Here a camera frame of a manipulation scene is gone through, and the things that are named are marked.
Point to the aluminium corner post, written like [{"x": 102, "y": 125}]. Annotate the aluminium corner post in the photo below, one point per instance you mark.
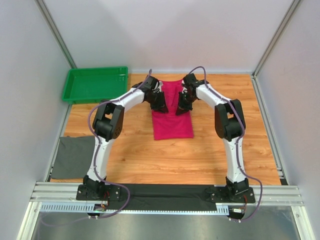
[
  {"x": 277, "y": 35},
  {"x": 55, "y": 31}
]

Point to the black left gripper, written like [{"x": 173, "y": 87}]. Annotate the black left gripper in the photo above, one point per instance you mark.
[{"x": 161, "y": 106}]

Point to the aluminium front frame rail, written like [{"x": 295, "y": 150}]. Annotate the aluminium front frame rail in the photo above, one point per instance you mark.
[{"x": 61, "y": 197}]

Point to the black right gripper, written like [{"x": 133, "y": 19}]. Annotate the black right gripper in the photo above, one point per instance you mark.
[{"x": 182, "y": 108}]

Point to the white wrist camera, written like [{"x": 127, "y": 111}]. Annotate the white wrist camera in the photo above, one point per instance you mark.
[
  {"x": 184, "y": 88},
  {"x": 158, "y": 87}
]

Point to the green plastic tray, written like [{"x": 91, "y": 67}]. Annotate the green plastic tray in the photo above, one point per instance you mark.
[{"x": 91, "y": 85}]

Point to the right aluminium corner post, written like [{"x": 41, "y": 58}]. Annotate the right aluminium corner post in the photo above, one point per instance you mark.
[{"x": 277, "y": 35}]

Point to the folded grey t shirt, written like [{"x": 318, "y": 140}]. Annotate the folded grey t shirt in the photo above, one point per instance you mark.
[{"x": 73, "y": 158}]

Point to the left aluminium corner post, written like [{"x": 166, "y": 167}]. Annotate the left aluminium corner post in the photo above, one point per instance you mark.
[{"x": 55, "y": 31}]

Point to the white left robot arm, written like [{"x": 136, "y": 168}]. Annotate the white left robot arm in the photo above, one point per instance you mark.
[{"x": 107, "y": 126}]

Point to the magenta t shirt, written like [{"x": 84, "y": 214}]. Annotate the magenta t shirt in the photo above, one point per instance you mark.
[{"x": 169, "y": 125}]

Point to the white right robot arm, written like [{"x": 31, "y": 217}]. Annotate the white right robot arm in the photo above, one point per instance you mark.
[{"x": 229, "y": 125}]

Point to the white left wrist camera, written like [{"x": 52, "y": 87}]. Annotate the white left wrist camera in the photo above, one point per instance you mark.
[{"x": 158, "y": 87}]

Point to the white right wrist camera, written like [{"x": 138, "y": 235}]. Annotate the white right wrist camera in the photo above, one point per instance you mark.
[{"x": 184, "y": 88}]

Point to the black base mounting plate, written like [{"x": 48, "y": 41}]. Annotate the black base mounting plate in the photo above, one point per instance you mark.
[{"x": 209, "y": 193}]

